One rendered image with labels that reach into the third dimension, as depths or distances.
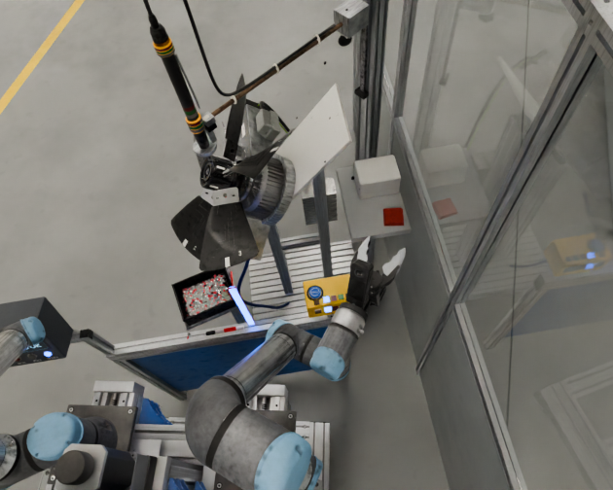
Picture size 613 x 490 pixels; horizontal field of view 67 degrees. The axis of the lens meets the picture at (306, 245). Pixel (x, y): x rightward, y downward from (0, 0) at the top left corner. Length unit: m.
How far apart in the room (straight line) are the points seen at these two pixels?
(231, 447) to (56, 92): 3.82
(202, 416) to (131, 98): 3.37
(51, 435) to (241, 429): 0.72
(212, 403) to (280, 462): 0.15
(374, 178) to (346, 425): 1.26
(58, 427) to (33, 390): 1.63
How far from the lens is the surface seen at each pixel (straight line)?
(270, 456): 0.82
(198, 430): 0.85
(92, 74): 4.38
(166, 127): 3.68
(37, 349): 1.69
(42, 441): 1.45
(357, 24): 1.63
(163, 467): 1.32
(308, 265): 2.70
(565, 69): 0.89
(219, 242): 1.57
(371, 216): 1.93
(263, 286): 2.68
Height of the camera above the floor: 2.49
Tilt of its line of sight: 61 degrees down
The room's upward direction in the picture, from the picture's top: 10 degrees counter-clockwise
